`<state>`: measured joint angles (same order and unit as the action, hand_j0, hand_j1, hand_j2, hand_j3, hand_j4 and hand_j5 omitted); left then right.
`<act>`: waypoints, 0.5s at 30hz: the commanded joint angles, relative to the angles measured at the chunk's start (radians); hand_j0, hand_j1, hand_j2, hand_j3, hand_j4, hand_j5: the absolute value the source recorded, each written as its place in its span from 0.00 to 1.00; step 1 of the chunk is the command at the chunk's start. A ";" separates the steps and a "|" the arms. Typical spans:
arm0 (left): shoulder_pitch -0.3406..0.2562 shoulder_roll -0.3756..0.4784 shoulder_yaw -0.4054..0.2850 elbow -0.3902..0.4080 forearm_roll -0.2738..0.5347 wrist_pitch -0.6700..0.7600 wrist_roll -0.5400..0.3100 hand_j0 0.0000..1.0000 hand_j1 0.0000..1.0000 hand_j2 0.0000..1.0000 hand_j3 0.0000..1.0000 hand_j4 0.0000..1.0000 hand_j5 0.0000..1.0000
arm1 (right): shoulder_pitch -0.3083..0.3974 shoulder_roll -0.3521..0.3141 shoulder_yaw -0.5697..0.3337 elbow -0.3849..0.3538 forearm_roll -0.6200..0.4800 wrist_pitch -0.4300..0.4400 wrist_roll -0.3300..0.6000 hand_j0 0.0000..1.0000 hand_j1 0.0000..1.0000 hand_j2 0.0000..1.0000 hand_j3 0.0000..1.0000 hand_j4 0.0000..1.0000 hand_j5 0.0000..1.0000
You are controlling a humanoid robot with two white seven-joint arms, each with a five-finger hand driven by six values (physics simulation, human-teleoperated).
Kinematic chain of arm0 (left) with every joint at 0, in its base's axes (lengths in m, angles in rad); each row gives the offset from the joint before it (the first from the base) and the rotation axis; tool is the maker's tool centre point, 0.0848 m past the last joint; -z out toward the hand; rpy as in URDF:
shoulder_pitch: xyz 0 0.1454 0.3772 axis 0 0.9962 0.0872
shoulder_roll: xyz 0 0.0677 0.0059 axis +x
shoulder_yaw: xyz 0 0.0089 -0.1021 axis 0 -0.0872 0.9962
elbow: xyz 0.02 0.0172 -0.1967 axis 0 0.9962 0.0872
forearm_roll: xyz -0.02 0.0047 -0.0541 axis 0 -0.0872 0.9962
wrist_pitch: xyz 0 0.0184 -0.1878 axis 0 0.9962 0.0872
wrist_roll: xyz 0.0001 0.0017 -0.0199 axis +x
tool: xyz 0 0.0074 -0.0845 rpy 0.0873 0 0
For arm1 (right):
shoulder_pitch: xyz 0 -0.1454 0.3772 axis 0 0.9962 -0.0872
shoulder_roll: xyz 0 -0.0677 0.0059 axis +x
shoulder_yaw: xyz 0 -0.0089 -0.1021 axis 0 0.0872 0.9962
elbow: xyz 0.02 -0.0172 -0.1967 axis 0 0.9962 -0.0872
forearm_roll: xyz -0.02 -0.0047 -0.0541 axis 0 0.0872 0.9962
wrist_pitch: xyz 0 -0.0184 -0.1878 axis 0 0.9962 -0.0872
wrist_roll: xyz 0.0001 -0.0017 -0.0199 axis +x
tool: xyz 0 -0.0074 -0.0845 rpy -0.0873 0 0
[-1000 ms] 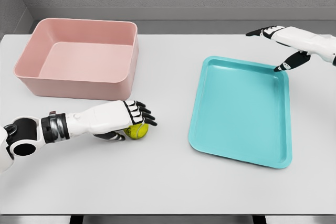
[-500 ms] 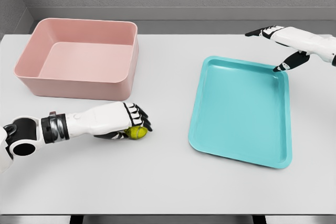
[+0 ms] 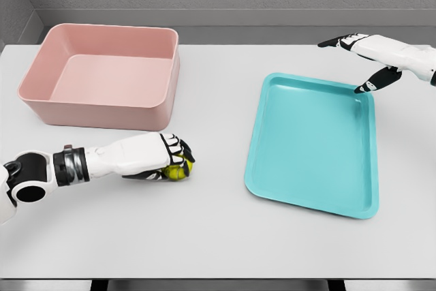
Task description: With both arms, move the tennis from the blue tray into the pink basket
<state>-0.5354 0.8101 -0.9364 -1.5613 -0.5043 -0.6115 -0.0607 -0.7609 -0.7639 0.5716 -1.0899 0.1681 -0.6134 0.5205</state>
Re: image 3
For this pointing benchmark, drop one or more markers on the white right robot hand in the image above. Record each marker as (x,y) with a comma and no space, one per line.
(371,49)

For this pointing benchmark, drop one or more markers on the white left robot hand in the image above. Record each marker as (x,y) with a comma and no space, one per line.
(150,154)

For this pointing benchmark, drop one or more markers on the yellow-green tennis ball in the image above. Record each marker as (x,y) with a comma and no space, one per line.
(175,171)

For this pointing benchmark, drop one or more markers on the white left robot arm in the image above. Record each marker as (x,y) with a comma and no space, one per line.
(68,168)

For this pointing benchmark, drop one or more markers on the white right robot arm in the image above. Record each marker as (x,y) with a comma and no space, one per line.
(420,62)

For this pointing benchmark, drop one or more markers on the pink plastic basket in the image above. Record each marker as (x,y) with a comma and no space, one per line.
(102,76)

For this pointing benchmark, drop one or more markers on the blue plastic tray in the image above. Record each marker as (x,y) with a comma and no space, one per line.
(313,144)

